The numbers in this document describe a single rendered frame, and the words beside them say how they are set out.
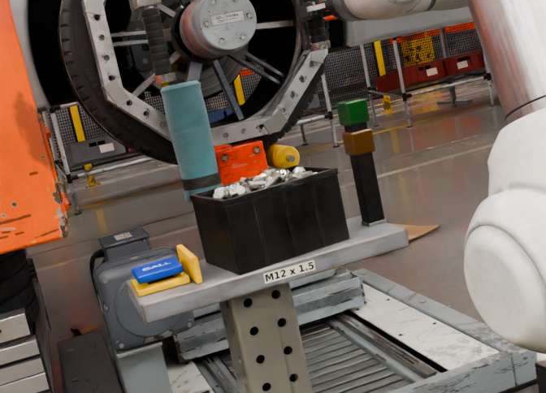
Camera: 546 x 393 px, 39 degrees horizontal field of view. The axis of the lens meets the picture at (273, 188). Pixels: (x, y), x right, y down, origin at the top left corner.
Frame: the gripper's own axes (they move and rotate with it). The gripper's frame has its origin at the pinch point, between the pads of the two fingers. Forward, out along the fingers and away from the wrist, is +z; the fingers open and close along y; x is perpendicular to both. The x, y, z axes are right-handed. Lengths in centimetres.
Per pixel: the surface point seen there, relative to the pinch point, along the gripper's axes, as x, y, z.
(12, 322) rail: -45, -73, -8
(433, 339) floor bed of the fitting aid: -75, 10, -7
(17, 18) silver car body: 13, -58, 36
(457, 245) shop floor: -83, 66, 75
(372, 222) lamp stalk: -37, -13, -40
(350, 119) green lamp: -19.9, -13.4, -40.2
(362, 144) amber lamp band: -24.2, -12.1, -40.2
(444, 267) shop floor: -83, 51, 58
